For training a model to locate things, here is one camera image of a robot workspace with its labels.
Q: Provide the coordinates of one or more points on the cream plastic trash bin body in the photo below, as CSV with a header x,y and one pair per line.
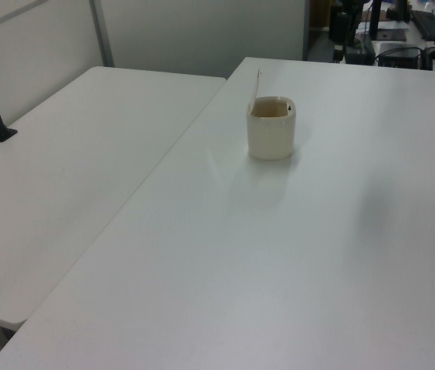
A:
x,y
271,138

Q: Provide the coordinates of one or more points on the beige trash bin lid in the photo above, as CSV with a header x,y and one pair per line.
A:
x,y
256,87

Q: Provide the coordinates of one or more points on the black upright box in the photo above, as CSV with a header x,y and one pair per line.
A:
x,y
342,27

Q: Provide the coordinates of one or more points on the black monitor stand pole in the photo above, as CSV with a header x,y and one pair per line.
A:
x,y
374,19

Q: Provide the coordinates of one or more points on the black computer box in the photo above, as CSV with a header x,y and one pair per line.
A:
x,y
398,58

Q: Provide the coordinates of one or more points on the grey metal partition post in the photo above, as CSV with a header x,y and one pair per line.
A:
x,y
102,34

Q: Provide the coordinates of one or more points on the white side table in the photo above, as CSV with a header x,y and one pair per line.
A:
x,y
67,154

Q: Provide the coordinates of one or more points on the black keyboard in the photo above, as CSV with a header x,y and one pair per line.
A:
x,y
431,25

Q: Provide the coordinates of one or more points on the green small item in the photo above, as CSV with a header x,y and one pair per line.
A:
x,y
364,43

